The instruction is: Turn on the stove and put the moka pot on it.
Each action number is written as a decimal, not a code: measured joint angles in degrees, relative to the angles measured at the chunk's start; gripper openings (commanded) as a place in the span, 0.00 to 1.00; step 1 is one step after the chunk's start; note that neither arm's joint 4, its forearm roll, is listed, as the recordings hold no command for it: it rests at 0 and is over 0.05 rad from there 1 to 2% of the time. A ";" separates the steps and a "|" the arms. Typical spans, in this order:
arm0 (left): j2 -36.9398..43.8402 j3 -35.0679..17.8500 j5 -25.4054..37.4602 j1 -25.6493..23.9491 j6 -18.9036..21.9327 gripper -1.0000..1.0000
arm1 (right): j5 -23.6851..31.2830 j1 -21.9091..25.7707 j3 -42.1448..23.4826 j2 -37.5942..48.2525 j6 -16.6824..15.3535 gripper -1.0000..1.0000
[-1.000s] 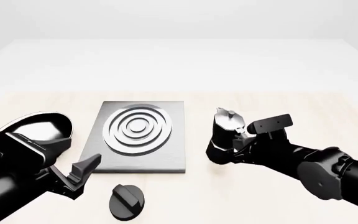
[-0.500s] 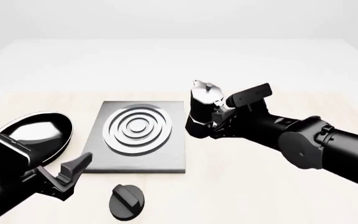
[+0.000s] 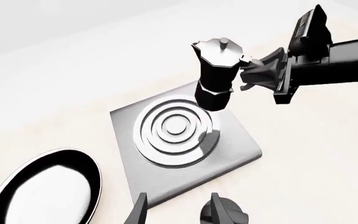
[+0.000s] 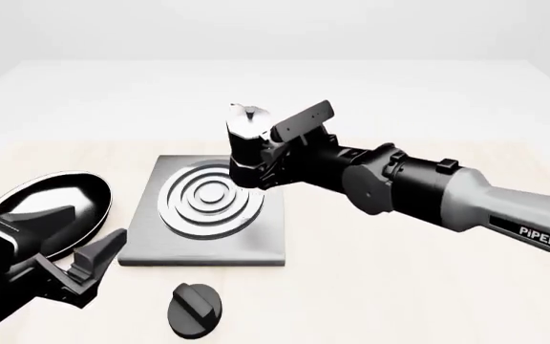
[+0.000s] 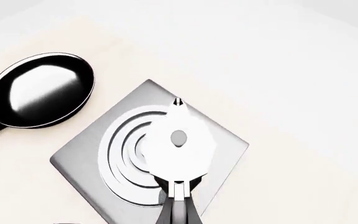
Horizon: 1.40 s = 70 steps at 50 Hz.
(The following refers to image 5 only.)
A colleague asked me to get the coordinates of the flat black stove plate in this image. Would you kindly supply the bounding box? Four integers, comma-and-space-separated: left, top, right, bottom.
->
49, 78, 250, 224

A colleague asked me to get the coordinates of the black frying pan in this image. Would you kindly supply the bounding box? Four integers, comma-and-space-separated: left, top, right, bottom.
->
0, 52, 96, 136

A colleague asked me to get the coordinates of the silver moka pot black handle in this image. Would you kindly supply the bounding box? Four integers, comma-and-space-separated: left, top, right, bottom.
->
140, 97, 219, 224

